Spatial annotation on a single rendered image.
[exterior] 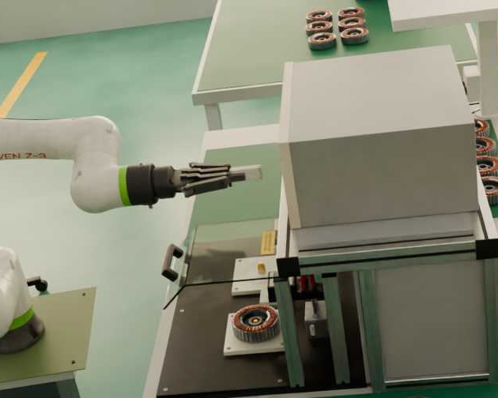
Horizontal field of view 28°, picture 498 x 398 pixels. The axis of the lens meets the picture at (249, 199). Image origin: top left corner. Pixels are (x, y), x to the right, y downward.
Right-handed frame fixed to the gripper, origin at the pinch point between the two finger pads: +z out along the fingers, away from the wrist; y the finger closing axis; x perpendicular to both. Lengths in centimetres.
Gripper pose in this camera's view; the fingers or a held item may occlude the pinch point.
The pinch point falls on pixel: (246, 173)
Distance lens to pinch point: 219.4
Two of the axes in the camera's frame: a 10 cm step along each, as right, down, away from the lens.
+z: 9.9, -1.0, -1.3
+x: -1.5, -8.6, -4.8
